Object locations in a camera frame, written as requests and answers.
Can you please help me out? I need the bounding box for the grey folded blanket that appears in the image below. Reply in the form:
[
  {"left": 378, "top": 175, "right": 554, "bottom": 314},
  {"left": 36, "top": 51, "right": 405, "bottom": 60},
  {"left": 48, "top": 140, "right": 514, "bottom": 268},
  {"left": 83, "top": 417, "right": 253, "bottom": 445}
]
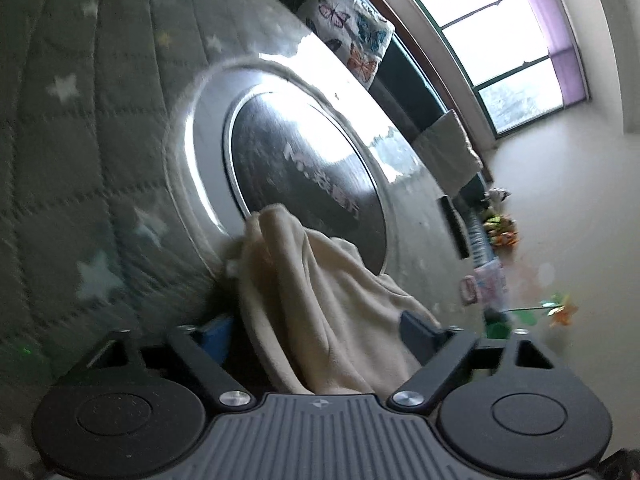
[{"left": 414, "top": 109, "right": 485, "bottom": 193}]

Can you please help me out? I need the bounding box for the orange green pinwheel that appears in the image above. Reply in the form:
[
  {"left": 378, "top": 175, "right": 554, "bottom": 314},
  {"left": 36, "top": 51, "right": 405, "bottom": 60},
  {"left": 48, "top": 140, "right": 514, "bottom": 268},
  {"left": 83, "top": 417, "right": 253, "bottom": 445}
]
[{"left": 510, "top": 294, "right": 580, "bottom": 330}]

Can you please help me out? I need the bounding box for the black remote control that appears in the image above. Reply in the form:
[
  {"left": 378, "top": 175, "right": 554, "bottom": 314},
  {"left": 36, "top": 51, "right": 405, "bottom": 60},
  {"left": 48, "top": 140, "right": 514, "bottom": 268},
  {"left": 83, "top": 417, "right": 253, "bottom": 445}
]
[{"left": 438, "top": 195, "right": 472, "bottom": 261}]

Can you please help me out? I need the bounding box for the large window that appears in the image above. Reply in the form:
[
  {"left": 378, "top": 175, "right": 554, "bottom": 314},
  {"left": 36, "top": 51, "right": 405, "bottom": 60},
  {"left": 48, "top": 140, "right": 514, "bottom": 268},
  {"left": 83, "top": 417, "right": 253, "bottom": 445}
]
[{"left": 372, "top": 0, "right": 591, "bottom": 137}]

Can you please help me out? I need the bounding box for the purple curtain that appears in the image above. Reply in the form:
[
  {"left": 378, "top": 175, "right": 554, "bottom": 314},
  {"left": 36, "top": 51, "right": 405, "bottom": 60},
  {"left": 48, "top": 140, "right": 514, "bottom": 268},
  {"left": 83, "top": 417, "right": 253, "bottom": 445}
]
[{"left": 515, "top": 0, "right": 591, "bottom": 108}]

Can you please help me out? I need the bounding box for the cream garment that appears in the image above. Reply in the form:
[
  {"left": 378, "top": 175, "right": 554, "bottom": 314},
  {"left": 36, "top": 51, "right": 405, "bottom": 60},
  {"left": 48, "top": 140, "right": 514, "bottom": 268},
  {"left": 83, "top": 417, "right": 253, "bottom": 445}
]
[{"left": 224, "top": 203, "right": 442, "bottom": 395}]

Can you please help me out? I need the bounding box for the butterfly print pillow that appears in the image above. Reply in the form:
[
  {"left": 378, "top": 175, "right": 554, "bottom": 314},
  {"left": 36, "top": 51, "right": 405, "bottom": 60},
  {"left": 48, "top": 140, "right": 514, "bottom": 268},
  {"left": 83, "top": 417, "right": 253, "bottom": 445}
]
[{"left": 294, "top": 0, "right": 395, "bottom": 90}]

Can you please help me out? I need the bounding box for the colourful toy pile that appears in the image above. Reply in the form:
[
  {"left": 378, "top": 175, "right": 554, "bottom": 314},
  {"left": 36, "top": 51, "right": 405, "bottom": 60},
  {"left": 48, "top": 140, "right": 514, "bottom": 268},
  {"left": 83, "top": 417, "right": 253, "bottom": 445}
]
[{"left": 481, "top": 187, "right": 521, "bottom": 250}]

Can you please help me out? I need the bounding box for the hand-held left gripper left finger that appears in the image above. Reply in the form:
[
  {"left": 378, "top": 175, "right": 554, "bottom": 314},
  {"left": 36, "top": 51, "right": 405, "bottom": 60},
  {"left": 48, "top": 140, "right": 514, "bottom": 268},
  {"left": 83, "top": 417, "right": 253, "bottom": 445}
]
[{"left": 60, "top": 316, "right": 252, "bottom": 410}]

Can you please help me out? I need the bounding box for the plastic water bottle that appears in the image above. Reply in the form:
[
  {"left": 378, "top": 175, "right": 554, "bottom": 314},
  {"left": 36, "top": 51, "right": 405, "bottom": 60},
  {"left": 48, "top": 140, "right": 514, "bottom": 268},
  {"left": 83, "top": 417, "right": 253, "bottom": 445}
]
[{"left": 467, "top": 215, "right": 501, "bottom": 268}]

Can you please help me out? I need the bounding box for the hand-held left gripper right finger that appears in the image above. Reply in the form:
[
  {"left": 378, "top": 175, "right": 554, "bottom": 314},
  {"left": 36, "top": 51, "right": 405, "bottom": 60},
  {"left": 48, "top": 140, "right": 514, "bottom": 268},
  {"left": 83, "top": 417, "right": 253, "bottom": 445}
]
[{"left": 386, "top": 311, "right": 562, "bottom": 414}]

